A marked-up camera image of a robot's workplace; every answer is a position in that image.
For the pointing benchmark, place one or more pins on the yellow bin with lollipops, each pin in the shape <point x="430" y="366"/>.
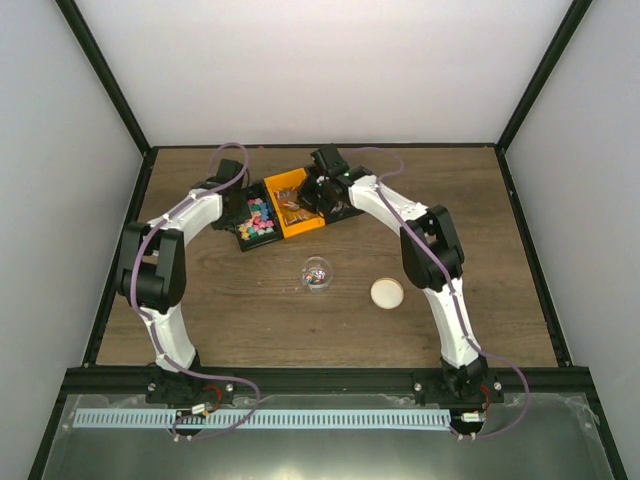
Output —
<point x="283" y="191"/>

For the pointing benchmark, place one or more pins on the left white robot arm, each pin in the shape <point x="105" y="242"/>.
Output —
<point x="151" y="270"/>

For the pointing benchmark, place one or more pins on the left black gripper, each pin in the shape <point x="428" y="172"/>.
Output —
<point x="244" y="217"/>

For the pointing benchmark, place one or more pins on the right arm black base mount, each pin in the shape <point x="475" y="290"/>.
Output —
<point x="471" y="385"/>

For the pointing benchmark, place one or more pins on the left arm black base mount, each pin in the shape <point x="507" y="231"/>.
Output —
<point x="190" y="390"/>

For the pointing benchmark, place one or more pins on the clear plastic jar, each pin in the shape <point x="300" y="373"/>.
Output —
<point x="316" y="274"/>

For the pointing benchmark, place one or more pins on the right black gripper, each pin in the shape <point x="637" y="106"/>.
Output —
<point x="306" y="188"/>

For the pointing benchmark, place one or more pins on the black aluminium frame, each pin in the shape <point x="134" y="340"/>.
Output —
<point x="505" y="286"/>

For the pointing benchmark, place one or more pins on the black bin with swirl lollipops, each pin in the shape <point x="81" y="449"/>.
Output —
<point x="335" y="209"/>

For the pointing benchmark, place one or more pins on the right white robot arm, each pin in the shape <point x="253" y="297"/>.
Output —
<point x="431" y="251"/>

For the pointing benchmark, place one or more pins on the light blue slotted cable duct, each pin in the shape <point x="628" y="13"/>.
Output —
<point x="269" y="419"/>

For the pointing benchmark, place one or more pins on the round white jar lid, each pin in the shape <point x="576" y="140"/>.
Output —
<point x="387" y="293"/>

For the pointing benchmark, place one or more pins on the black bin with star candies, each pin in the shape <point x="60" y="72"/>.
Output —
<point x="255" y="219"/>

